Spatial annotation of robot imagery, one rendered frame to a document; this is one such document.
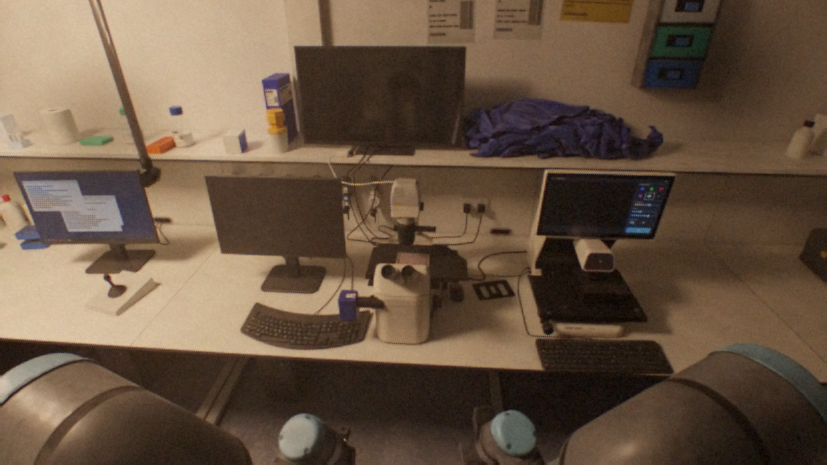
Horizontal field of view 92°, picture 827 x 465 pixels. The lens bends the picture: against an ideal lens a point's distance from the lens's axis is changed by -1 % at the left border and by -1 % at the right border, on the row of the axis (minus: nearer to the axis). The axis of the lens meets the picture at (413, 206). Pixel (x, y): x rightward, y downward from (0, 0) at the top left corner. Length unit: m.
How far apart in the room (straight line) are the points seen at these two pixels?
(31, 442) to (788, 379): 0.70
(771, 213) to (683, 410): 2.24
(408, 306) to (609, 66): 1.42
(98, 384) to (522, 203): 1.89
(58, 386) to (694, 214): 2.40
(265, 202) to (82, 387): 1.25
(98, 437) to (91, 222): 1.84
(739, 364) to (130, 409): 0.59
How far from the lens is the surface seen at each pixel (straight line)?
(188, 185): 2.46
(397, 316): 1.47
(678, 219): 2.44
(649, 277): 2.15
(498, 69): 2.03
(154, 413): 0.49
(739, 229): 2.63
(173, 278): 2.16
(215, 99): 2.35
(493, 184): 2.06
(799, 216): 2.76
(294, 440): 1.00
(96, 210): 2.22
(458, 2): 1.99
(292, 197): 1.64
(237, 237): 1.81
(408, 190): 1.44
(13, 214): 3.02
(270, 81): 1.95
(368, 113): 1.82
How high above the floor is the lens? 1.89
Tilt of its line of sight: 28 degrees down
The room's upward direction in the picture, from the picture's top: straight up
